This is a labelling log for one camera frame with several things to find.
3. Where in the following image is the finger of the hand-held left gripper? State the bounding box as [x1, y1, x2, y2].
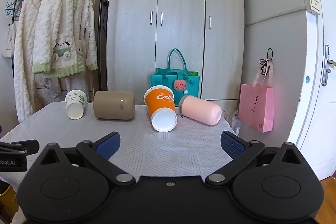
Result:
[0, 139, 40, 156]

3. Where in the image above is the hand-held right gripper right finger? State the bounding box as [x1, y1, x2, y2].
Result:
[205, 131, 313, 186]

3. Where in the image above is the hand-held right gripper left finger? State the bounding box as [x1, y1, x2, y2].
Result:
[31, 132, 135, 186]

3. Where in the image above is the orange paper cup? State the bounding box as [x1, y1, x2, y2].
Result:
[144, 85, 178, 132]

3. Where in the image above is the beige cup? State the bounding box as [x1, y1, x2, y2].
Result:
[94, 91, 136, 120]

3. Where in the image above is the pink cup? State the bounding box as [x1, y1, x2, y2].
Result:
[179, 95, 222, 126]

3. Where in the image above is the white cup with green print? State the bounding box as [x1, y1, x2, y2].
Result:
[65, 90, 87, 120]

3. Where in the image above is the clear plastic bag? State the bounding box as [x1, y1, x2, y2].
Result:
[231, 109, 241, 136]

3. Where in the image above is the yellow container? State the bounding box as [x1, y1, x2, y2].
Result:
[0, 184, 18, 215]

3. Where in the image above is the pink paper bag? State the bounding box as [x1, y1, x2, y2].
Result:
[238, 58, 274, 133]

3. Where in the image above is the white patterned tablecloth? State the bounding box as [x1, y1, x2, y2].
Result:
[0, 102, 238, 191]

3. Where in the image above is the teal felt bag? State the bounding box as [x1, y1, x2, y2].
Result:
[150, 48, 200, 107]

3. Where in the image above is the white door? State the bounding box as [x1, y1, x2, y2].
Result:
[287, 0, 336, 181]

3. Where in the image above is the white fluffy robe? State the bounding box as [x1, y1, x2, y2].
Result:
[13, 0, 90, 123]

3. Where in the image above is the white tote bag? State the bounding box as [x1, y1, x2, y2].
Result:
[1, 21, 17, 59]

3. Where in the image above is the grey wooden wardrobe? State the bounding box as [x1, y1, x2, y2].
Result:
[106, 0, 246, 109]

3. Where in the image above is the white fluffy jacket green trim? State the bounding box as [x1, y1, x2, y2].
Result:
[33, 0, 98, 79]

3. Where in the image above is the black clothes rack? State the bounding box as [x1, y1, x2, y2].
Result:
[12, 0, 109, 93]

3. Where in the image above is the teal clothes hanger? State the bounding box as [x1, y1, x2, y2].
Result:
[5, 0, 30, 23]

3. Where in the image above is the wall hook with black cord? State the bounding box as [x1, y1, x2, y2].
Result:
[260, 48, 274, 75]

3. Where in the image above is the metal door handle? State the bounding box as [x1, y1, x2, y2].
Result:
[321, 45, 336, 87]

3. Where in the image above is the wall switch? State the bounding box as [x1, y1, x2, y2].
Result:
[304, 0, 322, 15]

